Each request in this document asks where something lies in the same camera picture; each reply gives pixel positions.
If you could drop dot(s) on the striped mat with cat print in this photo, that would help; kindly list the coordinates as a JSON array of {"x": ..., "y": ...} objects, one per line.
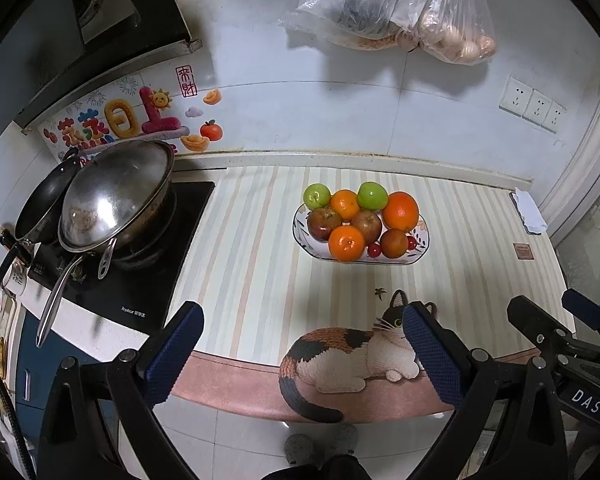
[{"x": 260, "y": 260}]

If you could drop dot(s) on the festive wall sticker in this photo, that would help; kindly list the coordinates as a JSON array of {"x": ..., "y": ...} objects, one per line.
[{"x": 120, "y": 115}]

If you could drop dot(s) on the grey fluffy slipper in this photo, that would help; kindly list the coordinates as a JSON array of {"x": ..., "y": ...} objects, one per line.
[{"x": 300, "y": 447}]

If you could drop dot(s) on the white mug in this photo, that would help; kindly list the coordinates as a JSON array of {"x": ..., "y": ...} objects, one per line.
[{"x": 17, "y": 280}]

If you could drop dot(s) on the white wall outlet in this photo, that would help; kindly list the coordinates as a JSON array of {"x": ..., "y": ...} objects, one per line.
[
  {"x": 555, "y": 118},
  {"x": 515, "y": 94},
  {"x": 536, "y": 106}
]

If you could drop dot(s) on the white cloth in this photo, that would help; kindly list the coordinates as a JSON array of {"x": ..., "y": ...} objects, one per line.
[{"x": 527, "y": 207}]

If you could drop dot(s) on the plastic bag with dark contents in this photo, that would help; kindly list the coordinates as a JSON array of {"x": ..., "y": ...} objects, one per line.
[{"x": 350, "y": 5}]

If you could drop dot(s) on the red stamp wall sticker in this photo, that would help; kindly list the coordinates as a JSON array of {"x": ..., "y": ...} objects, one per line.
[{"x": 185, "y": 81}]

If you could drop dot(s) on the black range hood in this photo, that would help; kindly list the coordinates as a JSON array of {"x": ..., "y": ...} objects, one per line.
[{"x": 40, "y": 35}]

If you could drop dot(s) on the black glass stove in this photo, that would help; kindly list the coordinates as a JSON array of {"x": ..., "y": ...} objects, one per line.
[{"x": 145, "y": 285}]

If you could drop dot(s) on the blue cabinet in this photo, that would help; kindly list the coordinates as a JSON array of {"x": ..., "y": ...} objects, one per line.
[{"x": 35, "y": 360}]

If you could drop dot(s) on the person's dark trouser leg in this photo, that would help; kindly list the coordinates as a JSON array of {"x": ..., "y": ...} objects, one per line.
[{"x": 340, "y": 470}]

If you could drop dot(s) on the stainless steel wok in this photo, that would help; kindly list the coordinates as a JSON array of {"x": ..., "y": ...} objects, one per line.
[{"x": 115, "y": 195}]

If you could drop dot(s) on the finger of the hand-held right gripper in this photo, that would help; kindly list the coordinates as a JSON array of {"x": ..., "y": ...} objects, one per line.
[
  {"x": 585, "y": 307},
  {"x": 535, "y": 325}
]

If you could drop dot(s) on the plastic bag of eggs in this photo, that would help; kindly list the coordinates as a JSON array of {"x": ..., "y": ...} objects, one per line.
[{"x": 455, "y": 30}]

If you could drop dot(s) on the floral oval plate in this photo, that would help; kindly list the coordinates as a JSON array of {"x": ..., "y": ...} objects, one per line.
[{"x": 423, "y": 237}]

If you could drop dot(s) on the red apple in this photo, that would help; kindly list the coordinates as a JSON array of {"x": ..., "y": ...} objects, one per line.
[
  {"x": 366, "y": 225},
  {"x": 324, "y": 223},
  {"x": 394, "y": 243}
]

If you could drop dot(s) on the dark bottle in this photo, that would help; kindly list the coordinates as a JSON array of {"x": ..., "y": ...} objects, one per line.
[{"x": 0, "y": 232}]

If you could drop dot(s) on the mandarin orange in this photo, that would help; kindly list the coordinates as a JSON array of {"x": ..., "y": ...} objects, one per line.
[
  {"x": 345, "y": 203},
  {"x": 347, "y": 243}
]

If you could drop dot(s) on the large orange with stem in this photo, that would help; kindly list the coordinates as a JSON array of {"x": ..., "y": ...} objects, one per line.
[{"x": 400, "y": 211}]

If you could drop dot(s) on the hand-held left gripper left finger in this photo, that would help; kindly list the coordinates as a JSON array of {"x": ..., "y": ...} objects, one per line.
[{"x": 172, "y": 355}]

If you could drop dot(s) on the cherry tomato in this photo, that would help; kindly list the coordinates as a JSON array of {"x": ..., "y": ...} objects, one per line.
[
  {"x": 412, "y": 243},
  {"x": 375, "y": 250}
]

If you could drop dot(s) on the small brown label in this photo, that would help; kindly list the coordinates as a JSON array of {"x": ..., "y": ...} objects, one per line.
[{"x": 523, "y": 251}]

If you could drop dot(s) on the gold ingot wall sticker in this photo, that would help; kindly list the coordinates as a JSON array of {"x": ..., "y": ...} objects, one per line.
[{"x": 211, "y": 97}]

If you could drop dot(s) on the black frying pan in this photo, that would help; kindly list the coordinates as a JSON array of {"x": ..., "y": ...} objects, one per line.
[{"x": 40, "y": 205}]

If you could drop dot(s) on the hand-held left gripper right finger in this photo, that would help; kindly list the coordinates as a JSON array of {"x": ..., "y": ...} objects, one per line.
[{"x": 430, "y": 355}]

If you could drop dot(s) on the frosted glass door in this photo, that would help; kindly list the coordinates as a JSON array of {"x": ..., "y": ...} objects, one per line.
[{"x": 595, "y": 240}]

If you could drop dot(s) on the apple wall sticker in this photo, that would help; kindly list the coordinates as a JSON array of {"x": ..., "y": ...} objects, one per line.
[{"x": 212, "y": 131}]

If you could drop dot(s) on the green apple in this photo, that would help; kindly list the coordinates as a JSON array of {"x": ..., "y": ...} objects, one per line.
[
  {"x": 317, "y": 195},
  {"x": 373, "y": 195}
]

